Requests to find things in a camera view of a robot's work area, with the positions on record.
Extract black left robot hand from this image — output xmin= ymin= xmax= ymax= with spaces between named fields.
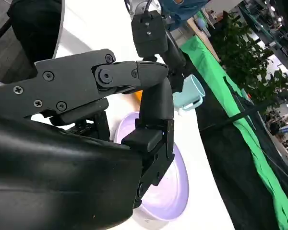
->
xmin=158 ymin=31 xmax=187 ymax=93

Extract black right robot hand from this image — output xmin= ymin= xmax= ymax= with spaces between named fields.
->
xmin=0 ymin=48 xmax=175 ymax=230

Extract green cloth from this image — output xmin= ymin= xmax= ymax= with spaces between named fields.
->
xmin=180 ymin=9 xmax=288 ymax=230

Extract beige desk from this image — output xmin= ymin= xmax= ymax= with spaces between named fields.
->
xmin=186 ymin=15 xmax=220 ymax=62

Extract pale green mug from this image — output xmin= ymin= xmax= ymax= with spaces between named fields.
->
xmin=172 ymin=74 xmax=206 ymax=113

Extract person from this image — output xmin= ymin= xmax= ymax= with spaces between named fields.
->
xmin=162 ymin=0 xmax=207 ymax=26

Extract green leafy plant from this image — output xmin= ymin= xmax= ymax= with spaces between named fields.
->
xmin=212 ymin=11 xmax=288 ymax=104

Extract lilac plate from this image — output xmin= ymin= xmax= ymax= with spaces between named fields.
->
xmin=114 ymin=111 xmax=190 ymax=222

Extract black robot torso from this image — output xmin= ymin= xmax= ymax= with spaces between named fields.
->
xmin=6 ymin=0 xmax=66 ymax=63

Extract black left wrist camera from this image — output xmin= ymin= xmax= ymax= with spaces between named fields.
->
xmin=131 ymin=10 xmax=169 ymax=59

